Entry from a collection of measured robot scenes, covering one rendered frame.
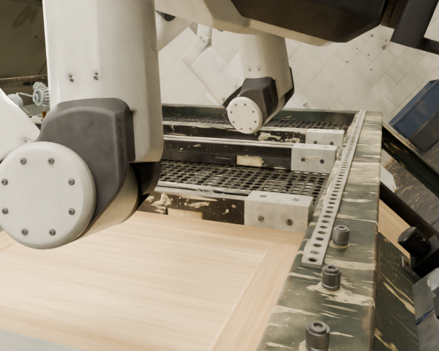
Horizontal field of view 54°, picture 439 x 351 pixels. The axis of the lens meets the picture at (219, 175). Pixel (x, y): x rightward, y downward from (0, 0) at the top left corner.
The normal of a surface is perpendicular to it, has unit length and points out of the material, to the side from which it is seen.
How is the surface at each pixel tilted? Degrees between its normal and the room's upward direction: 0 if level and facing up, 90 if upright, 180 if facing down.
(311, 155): 90
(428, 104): 90
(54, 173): 90
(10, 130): 96
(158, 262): 51
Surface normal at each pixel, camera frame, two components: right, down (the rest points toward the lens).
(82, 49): -0.13, 0.03
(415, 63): -0.30, 0.22
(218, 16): 0.51, 0.45
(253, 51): -0.52, 0.49
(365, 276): -0.01, -0.96
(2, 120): 0.50, -0.48
